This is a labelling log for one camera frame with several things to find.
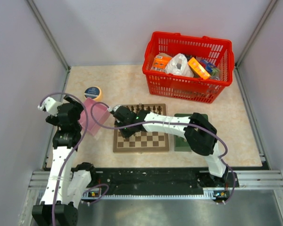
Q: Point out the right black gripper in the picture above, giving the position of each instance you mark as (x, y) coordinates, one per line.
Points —
(126, 135)

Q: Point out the orange box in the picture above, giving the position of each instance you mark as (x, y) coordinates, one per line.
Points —
(198, 69)

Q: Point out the wooden chess board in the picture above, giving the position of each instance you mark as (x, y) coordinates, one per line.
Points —
(141, 142)

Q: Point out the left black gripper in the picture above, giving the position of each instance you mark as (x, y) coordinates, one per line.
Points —
(79, 108)

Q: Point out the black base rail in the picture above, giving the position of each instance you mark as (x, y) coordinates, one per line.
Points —
(160, 181)

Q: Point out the green wooden tray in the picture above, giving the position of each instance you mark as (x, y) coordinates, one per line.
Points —
(180, 143)

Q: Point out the blue packaged item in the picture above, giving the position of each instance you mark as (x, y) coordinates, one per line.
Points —
(210, 68)

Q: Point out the pink open box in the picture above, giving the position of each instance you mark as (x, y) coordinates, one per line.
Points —
(100, 113)

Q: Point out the orange printed carton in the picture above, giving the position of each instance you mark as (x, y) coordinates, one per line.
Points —
(160, 62)

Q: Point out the yellow tape roll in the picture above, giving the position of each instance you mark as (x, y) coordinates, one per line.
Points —
(94, 93)

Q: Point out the red plastic basket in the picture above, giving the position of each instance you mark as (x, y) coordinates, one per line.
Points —
(217, 51)

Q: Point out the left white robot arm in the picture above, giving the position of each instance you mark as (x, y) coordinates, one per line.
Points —
(64, 189)

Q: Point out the dark chess pieces group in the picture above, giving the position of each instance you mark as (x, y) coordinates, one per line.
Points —
(159, 109)

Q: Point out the white plastic bag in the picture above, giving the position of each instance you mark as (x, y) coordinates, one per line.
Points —
(178, 65)

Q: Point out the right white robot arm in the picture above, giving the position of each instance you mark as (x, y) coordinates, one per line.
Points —
(199, 133)

